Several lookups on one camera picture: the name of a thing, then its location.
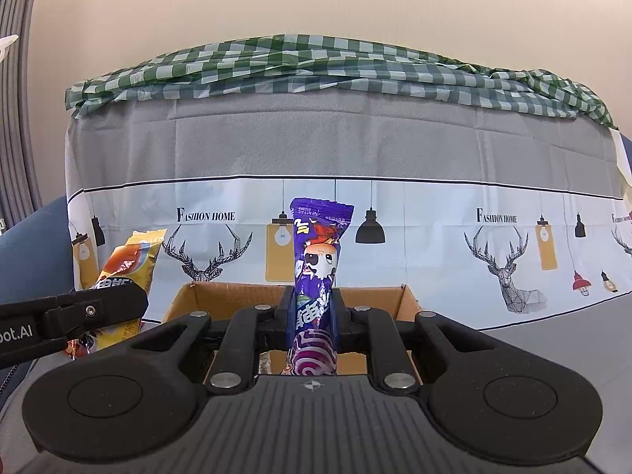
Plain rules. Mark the orange yellow snack packet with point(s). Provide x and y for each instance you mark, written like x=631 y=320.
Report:
x=129 y=265

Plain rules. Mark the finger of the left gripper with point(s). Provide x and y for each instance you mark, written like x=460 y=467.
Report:
x=87 y=310

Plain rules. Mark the green checkered cloth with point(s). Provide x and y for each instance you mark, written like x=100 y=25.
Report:
x=299 y=63

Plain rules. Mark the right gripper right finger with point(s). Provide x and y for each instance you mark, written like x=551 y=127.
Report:
x=493 y=400

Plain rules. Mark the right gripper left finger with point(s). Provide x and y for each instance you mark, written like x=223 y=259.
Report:
x=141 y=394

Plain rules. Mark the deer print sofa cover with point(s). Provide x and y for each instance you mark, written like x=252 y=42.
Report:
x=513 y=224

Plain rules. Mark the blue sofa armrest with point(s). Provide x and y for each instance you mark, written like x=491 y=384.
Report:
x=36 y=256

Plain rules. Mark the purple Alpenliebe candy bar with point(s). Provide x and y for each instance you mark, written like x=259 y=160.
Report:
x=318 y=226

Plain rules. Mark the grey curtain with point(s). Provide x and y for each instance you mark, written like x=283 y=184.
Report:
x=20 y=194

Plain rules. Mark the brown cardboard box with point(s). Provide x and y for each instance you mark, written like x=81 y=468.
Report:
x=296 y=315

